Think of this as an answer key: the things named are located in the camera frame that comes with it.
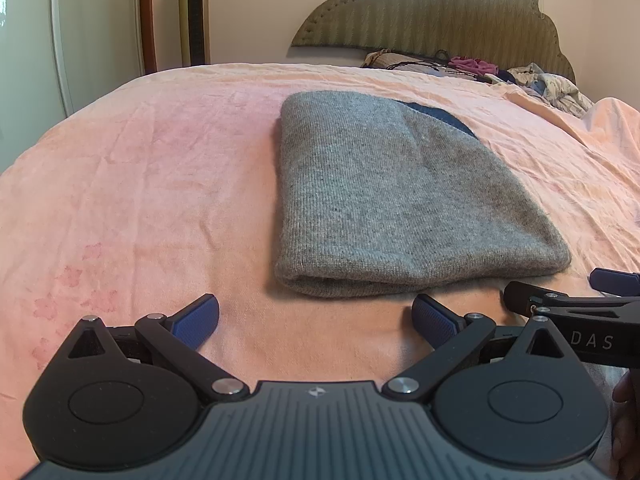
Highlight olive padded headboard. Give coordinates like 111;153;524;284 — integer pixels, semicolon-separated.
291;0;576;83

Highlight beige pillow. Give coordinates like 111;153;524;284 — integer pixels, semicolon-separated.
361;49;451;71

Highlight magenta cloth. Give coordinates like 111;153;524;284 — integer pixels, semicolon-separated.
447;56;500;75

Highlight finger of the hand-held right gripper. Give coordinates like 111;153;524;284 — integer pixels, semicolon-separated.
589;267;640;293
502;281;640;318

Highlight person's right hand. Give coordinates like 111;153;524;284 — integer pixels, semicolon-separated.
611;374;640;466

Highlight pile of pale clothes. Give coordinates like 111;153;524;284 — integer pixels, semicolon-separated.
485;62;596;120

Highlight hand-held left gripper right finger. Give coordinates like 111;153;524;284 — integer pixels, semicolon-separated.
382;295;576;402

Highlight grey sweater with navy sleeves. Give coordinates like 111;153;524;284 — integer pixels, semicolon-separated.
274;90;572;298

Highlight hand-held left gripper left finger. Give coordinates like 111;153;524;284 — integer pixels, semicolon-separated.
67;294;250;401

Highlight pink bed blanket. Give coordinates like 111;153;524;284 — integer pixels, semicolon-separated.
0;62;640;480

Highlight brown wooden frame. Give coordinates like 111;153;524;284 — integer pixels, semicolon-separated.
140;0;158;75

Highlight white wardrobe with flower stickers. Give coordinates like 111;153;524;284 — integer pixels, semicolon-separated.
0;0;146;173

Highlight gold tower fan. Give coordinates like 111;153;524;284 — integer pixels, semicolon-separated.
178;0;211;67

